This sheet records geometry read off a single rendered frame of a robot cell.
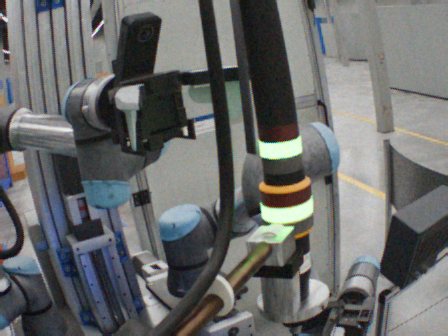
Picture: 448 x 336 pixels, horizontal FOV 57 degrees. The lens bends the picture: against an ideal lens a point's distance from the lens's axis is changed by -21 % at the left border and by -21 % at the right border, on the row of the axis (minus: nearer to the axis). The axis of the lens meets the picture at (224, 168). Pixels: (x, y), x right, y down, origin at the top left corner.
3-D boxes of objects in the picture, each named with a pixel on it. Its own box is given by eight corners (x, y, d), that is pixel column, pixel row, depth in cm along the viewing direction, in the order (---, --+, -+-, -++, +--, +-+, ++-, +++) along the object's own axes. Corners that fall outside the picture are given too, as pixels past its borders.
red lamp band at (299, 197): (302, 208, 39) (301, 193, 38) (252, 207, 41) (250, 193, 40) (317, 189, 43) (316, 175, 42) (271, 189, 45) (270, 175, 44)
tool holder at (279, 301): (309, 337, 38) (307, 242, 36) (237, 331, 42) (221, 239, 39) (337, 287, 46) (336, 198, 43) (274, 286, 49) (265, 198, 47)
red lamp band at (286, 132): (292, 142, 38) (290, 126, 38) (252, 142, 40) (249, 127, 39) (305, 131, 41) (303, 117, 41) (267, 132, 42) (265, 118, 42)
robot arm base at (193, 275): (159, 284, 139) (151, 255, 137) (203, 269, 146) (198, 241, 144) (182, 304, 127) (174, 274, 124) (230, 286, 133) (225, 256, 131)
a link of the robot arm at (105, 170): (151, 187, 78) (140, 118, 75) (118, 213, 68) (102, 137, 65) (112, 188, 81) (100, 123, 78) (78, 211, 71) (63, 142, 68)
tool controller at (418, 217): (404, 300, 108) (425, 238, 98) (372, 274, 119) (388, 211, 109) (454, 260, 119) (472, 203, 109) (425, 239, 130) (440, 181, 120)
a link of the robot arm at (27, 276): (59, 296, 114) (43, 252, 111) (33, 318, 102) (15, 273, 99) (31, 289, 118) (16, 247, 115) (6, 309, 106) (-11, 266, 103)
